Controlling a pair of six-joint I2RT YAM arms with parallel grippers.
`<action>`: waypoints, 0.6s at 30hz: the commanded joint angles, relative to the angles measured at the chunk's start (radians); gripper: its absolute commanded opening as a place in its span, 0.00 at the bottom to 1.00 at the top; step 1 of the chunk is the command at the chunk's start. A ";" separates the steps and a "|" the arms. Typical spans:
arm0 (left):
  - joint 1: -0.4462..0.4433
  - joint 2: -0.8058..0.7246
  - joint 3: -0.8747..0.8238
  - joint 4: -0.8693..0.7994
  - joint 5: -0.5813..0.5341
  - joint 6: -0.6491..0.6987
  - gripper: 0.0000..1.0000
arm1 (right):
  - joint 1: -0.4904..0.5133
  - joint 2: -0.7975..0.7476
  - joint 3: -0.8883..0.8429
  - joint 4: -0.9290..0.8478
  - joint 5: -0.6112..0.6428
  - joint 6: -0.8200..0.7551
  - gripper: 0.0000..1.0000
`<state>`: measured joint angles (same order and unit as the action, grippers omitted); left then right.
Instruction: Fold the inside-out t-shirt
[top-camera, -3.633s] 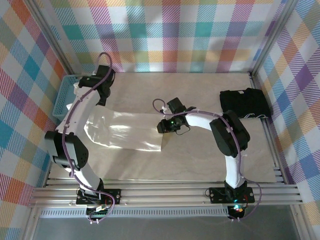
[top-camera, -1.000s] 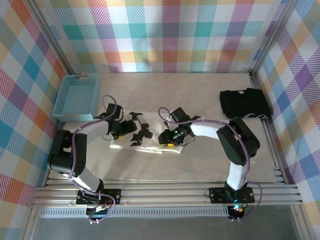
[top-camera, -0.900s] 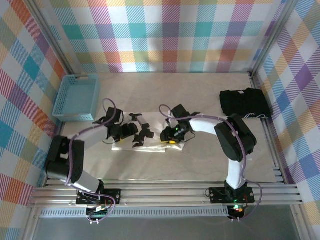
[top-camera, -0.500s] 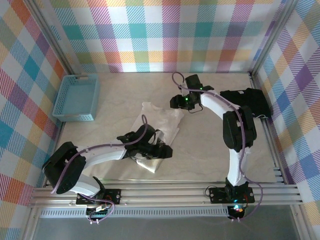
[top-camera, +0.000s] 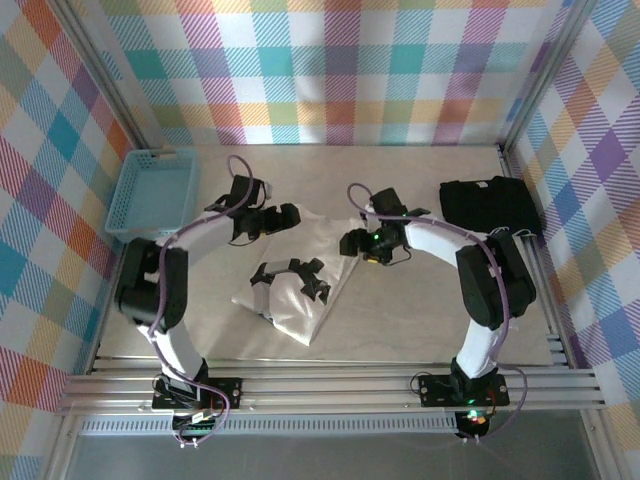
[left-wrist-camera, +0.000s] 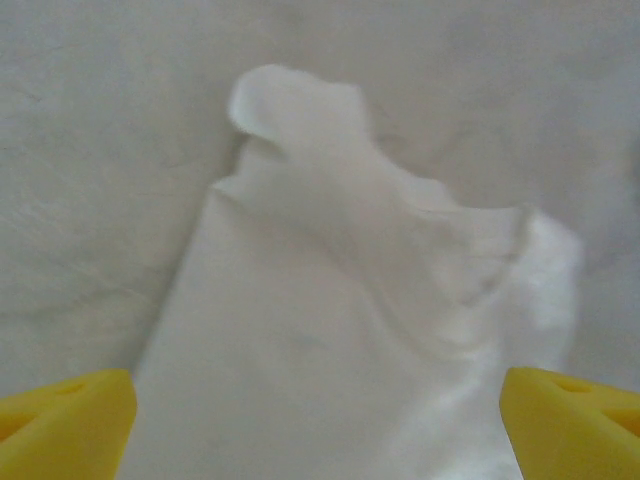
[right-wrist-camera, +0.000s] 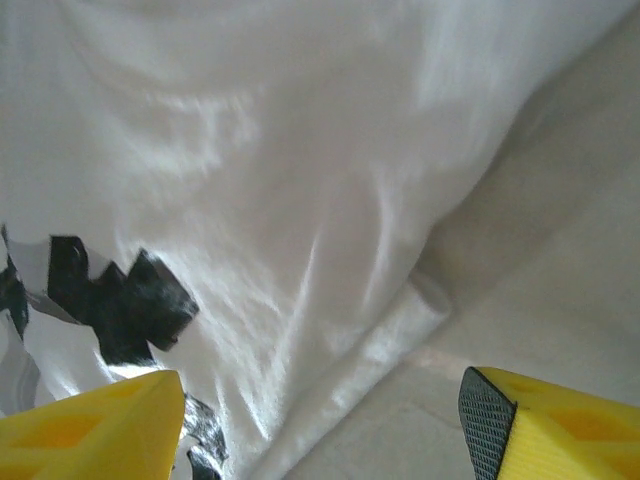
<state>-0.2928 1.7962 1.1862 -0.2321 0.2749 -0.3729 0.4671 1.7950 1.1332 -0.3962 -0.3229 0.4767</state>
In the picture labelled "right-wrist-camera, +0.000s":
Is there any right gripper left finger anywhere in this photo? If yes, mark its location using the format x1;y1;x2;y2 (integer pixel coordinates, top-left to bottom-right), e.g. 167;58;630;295
0;369;184;480

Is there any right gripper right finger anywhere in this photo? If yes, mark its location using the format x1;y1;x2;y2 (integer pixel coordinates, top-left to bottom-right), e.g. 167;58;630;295
458;365;640;480

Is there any white printed t-shirt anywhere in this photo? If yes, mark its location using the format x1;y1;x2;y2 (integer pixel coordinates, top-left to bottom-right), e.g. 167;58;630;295
0;0;640;480

